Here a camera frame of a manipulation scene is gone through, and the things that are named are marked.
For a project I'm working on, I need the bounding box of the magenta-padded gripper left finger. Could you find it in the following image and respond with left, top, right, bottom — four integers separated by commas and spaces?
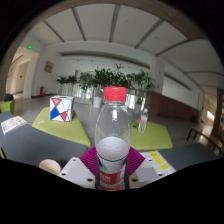
57, 146, 100, 190

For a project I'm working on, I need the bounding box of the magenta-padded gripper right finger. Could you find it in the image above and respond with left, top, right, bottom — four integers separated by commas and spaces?
125, 146, 158, 190

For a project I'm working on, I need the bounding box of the red-capped clear water bottle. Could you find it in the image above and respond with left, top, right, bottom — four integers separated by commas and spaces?
94, 86, 132, 192

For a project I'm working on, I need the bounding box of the small clear water bottle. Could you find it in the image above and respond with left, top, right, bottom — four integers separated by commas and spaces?
137, 107, 149, 134

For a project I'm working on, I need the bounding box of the yellow and white open booklet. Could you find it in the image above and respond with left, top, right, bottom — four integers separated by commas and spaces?
139, 149, 177, 183

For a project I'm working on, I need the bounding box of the white cube with coloured triangles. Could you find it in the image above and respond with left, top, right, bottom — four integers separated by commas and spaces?
49, 95, 75, 123

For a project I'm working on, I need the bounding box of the wooden bench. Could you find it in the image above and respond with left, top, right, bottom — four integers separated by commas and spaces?
186, 122, 224, 156

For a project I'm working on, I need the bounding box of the white printed booklet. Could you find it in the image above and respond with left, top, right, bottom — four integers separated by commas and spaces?
0, 115, 28, 136

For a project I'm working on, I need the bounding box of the group of potted green plants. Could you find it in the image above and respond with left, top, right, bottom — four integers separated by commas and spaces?
55, 64, 156, 109

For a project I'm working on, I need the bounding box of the lime green chair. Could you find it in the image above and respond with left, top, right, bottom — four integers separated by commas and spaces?
0, 99, 16, 115

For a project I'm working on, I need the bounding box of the brown shelf unit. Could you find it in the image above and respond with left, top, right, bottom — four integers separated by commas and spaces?
214, 88, 224, 141

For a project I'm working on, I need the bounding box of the black chair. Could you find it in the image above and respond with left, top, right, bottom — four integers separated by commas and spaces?
3, 93, 15, 103

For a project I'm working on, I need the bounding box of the framed wall picture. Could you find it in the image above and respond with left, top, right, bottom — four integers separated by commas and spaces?
44, 60, 55, 74

